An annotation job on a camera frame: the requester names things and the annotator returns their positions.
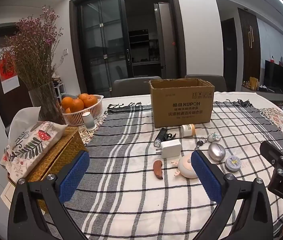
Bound round tin with label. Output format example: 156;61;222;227
225;155;241;173

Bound silver egg-shaped case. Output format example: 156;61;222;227
208;142;225;161

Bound small medic figurine keychain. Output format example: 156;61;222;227
207;133;222;142

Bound white pill bottle tan cap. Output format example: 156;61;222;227
181;124;196;137

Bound white power adapter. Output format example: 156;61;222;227
156;139;182;159

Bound brown wooden handle piece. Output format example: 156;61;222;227
153;160;163;180

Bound black rectangular flashlight tool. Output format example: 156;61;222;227
153;128;176;147

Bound floral patterned cloth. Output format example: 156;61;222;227
260;108;283;133

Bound black television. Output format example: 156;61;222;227
263;60;283;92

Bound key with black head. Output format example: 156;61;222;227
194;137;207;151

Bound floral fabric tissue cover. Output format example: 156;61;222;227
0;107;67;184

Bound woven wicker box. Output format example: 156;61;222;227
8;126;89;214

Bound grey dining chair right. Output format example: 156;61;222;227
185;74;227;92

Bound grey dining chair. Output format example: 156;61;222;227
185;74;227;92
111;76;161;97

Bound white fruit basket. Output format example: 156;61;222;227
62;95;104;126

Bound brown cardboard box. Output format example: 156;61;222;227
149;78;215;128

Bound white cylindrical speaker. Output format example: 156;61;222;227
82;112;97;131

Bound plaid grey white tablecloth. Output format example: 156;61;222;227
65;101;283;239

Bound glass vase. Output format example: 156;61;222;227
29;82;66;125

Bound orange fruit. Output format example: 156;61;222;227
81;94;98;108
69;98;85;113
61;96;74;110

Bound grey dining chair left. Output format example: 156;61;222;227
111;76;161;97

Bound dried pink flowers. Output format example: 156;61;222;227
4;5;63;90

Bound black sliding glass door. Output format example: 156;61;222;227
69;0;186;97

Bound red wall calendar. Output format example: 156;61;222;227
0;47;20;94

